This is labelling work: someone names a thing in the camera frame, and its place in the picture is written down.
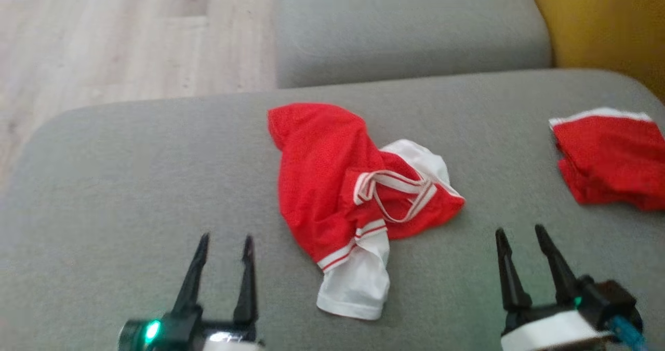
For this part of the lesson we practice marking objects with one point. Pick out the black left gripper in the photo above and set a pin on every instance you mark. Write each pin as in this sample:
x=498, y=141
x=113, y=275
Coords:
x=176, y=333

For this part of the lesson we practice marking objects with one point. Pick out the red jersey with white sleeves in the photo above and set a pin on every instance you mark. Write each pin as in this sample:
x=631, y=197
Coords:
x=317, y=174

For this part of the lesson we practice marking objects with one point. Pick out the grey sofa side cushion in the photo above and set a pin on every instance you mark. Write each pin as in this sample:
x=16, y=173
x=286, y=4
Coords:
x=410, y=29

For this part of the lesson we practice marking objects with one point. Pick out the red shorts with white stripe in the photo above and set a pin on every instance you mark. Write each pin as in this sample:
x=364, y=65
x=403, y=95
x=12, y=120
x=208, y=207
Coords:
x=613, y=153

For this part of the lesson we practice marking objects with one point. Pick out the large grey sofa seat cushion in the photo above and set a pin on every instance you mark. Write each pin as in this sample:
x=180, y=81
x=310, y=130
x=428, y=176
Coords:
x=156, y=185

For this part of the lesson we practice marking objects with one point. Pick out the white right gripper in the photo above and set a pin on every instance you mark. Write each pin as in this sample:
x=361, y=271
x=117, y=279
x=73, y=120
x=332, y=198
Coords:
x=550, y=333

